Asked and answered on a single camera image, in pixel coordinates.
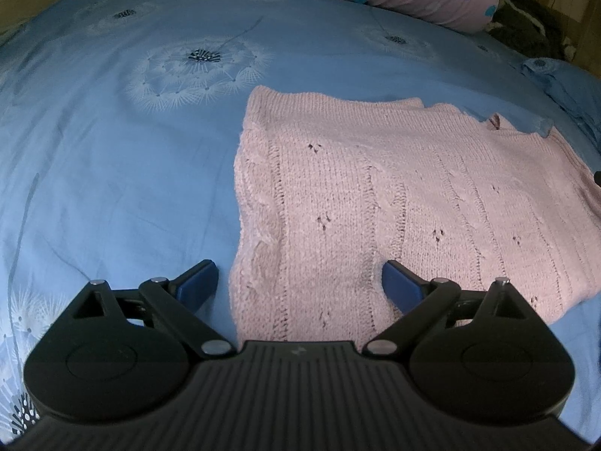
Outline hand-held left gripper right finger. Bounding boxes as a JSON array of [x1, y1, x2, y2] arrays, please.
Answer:
[[361, 259, 535, 356]]

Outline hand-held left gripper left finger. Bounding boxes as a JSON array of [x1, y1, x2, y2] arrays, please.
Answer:
[[66, 259, 234, 359]]

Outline pink knitted sweater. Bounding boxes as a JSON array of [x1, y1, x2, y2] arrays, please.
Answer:
[[228, 85, 601, 345]]

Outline blue dandelion-print bed sheet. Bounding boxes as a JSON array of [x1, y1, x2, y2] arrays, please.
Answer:
[[0, 0, 601, 437]]

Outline blue pillow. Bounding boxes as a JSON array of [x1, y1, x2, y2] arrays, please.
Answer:
[[520, 56, 601, 151]]

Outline dark clothing pile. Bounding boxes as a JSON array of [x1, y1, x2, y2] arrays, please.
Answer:
[[488, 0, 572, 62]]

